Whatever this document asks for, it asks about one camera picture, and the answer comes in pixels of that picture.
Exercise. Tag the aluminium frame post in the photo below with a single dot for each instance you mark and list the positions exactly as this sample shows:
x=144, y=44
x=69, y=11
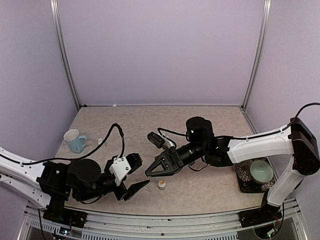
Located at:
x=258, y=53
x=63, y=53

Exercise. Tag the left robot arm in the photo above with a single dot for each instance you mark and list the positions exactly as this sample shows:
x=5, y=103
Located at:
x=48, y=185

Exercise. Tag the right aluminium frame post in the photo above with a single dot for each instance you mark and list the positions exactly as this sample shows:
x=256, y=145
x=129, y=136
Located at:
x=258, y=53

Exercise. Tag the front aluminium rail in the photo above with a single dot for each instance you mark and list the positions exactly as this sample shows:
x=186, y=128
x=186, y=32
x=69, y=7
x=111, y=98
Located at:
x=113, y=226

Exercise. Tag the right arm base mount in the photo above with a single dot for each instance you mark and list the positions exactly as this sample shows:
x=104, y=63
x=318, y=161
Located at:
x=257, y=216

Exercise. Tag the light blue mug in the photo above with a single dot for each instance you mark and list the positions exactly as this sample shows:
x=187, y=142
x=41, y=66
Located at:
x=75, y=141

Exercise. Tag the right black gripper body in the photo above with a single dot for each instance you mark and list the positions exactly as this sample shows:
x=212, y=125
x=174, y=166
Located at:
x=176, y=161

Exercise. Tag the pale green bowl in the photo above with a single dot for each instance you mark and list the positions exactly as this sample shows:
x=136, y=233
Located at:
x=261, y=171

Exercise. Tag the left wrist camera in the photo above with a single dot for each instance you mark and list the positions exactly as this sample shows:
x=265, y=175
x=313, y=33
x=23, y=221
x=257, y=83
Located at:
x=122, y=166

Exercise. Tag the left aluminium frame post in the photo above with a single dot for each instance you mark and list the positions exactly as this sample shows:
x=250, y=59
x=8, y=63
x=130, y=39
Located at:
x=63, y=53

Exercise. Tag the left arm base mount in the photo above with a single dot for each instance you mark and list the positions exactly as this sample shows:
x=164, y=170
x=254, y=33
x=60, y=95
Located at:
x=65, y=216

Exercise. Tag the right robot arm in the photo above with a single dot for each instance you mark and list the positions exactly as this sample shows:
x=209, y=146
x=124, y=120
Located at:
x=293, y=139

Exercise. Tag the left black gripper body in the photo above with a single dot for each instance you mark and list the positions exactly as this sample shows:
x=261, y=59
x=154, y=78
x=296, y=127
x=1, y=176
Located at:
x=121, y=195

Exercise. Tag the black floral square plate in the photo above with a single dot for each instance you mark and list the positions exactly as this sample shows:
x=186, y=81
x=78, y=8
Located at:
x=245, y=180

